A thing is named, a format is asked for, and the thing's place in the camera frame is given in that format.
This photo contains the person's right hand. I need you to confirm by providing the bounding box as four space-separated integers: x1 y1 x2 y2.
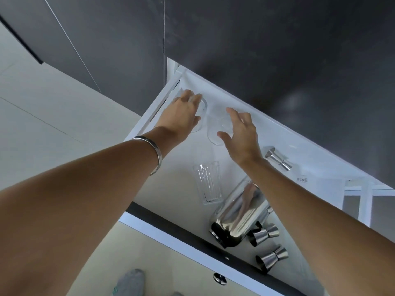
217 108 266 167

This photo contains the person's left hand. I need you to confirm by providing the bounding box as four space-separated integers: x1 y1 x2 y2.
153 89 204 142

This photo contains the clear round glass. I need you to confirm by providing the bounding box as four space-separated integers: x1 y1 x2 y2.
207 111 235 146
176 89 209 133

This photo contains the person's left forearm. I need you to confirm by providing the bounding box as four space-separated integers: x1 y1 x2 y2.
0 126 173 296

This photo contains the person's right forearm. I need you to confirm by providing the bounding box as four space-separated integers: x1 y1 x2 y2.
238 157 395 296

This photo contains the ribbed clear tumbler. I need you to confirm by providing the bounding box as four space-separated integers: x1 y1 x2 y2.
193 161 223 206

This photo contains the slim silver jigger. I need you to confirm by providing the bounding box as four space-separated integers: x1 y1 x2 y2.
265 147 294 172

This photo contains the white drawer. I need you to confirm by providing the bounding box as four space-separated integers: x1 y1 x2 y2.
119 57 395 296

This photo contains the silver cocktail shaker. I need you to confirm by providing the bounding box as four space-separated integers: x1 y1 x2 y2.
209 177 274 249

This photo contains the steel double jigger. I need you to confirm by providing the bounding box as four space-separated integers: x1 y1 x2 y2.
248 223 280 247
255 244 289 272

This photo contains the dark grey cabinet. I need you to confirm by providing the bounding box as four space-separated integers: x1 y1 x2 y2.
0 0 166 93

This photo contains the white drawer divider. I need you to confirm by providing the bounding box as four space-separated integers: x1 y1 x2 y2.
343 178 395 228

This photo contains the grey sock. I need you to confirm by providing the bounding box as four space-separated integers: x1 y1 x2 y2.
112 269 146 296

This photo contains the silver bracelet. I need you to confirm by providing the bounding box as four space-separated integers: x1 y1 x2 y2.
131 136 163 176

